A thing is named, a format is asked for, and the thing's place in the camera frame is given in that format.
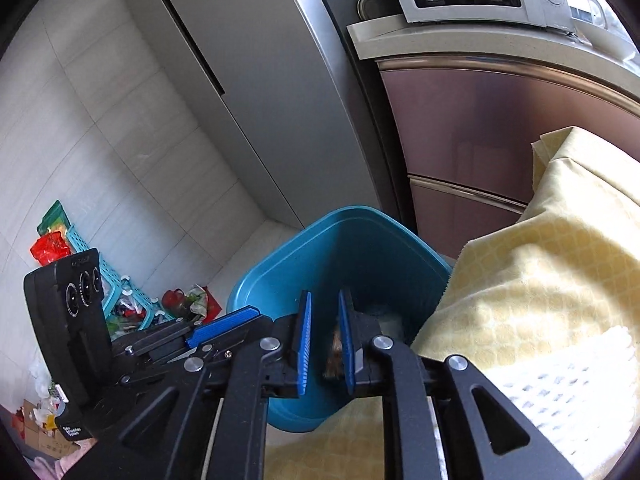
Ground brown snack wrapper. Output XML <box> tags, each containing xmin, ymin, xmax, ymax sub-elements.
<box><xmin>322</xmin><ymin>326</ymin><xmax>344</xmax><ymax>380</ymax></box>

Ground teal plastic trash bin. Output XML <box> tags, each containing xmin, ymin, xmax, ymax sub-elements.
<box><xmin>227</xmin><ymin>206</ymin><xmax>451</xmax><ymax>434</ymax></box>

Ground kitchen counter with cabinets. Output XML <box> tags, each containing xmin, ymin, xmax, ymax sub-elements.
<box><xmin>348</xmin><ymin>15</ymin><xmax>639</xmax><ymax>258</ymax></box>

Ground teal plastic basket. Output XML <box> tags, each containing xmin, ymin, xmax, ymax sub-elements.
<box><xmin>64</xmin><ymin>224</ymin><xmax>158</xmax><ymax>331</ymax></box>

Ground red snack bag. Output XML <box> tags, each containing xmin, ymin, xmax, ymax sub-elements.
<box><xmin>29</xmin><ymin>231</ymin><xmax>72</xmax><ymax>266</ymax></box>

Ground yellow patterned tablecloth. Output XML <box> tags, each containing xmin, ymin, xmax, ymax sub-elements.
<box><xmin>261</xmin><ymin>126</ymin><xmax>640</xmax><ymax>480</ymax></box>

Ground grey refrigerator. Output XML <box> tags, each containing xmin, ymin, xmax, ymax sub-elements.
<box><xmin>125</xmin><ymin>0</ymin><xmax>400</xmax><ymax>228</ymax></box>

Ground glass electric kettle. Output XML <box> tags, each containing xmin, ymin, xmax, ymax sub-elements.
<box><xmin>567</xmin><ymin>0</ymin><xmax>608</xmax><ymax>29</ymax></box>

